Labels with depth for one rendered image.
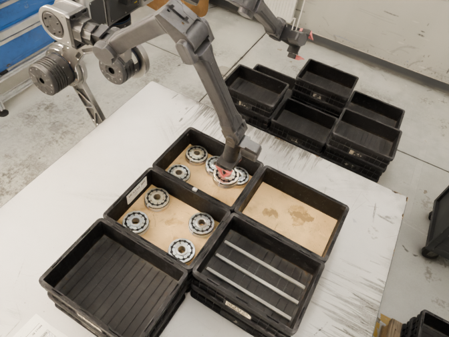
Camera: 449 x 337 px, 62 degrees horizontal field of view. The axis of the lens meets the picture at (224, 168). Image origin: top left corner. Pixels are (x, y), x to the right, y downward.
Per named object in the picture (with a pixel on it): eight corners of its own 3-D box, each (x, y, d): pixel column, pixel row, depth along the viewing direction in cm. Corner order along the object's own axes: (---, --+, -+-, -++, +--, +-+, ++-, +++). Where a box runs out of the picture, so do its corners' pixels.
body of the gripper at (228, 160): (242, 156, 143) (246, 143, 137) (230, 172, 137) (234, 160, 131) (228, 148, 144) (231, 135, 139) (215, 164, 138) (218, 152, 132)
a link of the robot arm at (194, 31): (184, -16, 92) (161, 9, 88) (216, 30, 99) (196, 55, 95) (106, 29, 125) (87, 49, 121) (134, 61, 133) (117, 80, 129)
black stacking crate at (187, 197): (105, 232, 148) (101, 216, 139) (151, 183, 165) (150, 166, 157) (188, 284, 138) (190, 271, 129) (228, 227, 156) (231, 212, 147)
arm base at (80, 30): (89, 37, 131) (83, 5, 122) (108, 46, 129) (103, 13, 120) (72, 49, 126) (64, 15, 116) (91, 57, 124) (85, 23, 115)
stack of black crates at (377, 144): (310, 177, 267) (331, 132, 233) (323, 151, 285) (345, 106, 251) (363, 202, 258) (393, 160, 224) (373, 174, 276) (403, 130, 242)
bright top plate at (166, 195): (139, 198, 154) (139, 198, 153) (156, 184, 160) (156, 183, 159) (158, 212, 151) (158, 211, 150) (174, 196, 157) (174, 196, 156)
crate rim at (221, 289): (190, 274, 130) (190, 271, 129) (231, 214, 148) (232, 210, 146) (292, 338, 121) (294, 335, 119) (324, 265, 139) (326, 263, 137)
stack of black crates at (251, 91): (213, 131, 285) (219, 83, 251) (231, 109, 303) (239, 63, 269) (260, 153, 276) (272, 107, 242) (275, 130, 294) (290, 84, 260)
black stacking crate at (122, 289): (45, 294, 130) (37, 281, 121) (104, 233, 147) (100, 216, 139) (136, 360, 120) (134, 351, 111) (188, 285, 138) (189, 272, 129)
